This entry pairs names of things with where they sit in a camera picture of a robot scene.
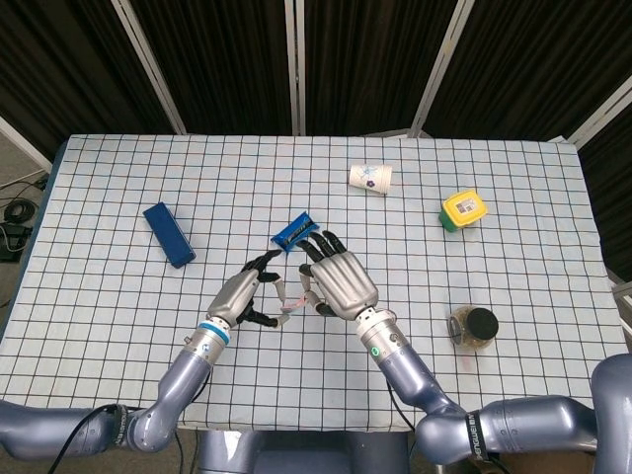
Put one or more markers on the grey-blue robot torso base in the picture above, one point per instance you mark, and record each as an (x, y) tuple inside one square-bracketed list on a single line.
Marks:
[(301, 454)]

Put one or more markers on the blue snack wrapper pack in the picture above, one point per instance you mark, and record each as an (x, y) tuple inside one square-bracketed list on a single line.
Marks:
[(291, 232)]

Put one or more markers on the white metal frame rail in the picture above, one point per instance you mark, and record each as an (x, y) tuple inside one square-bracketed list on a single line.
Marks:
[(22, 140)]

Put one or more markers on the black fabric screen panel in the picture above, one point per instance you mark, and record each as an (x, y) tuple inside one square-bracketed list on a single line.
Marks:
[(375, 64), (222, 64), (59, 64), (533, 64), (612, 173)]

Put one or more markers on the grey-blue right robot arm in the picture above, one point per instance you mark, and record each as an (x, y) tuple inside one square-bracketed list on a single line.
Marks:
[(410, 370)]

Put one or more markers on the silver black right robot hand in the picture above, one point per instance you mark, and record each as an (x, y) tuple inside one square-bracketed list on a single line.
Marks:
[(345, 286)]

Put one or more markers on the blue rectangular box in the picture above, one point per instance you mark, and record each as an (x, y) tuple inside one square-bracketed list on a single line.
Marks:
[(168, 234)]

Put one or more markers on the green tub with yellow lid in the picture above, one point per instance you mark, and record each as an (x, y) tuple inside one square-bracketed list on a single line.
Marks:
[(464, 207)]

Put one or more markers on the curled pink paper strip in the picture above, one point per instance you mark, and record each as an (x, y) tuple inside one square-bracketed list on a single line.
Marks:
[(299, 300)]

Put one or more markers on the blue checkered tablecloth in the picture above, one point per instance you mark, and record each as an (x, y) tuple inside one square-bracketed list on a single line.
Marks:
[(123, 321)]

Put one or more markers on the white floral paper cup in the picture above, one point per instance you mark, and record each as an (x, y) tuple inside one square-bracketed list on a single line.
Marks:
[(370, 179)]

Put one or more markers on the glass jar with black lid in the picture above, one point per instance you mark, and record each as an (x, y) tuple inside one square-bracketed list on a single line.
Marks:
[(481, 326)]

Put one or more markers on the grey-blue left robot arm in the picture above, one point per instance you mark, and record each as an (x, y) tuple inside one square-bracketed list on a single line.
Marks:
[(187, 370)]

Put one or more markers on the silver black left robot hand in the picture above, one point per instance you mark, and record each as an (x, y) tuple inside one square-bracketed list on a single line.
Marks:
[(232, 296)]

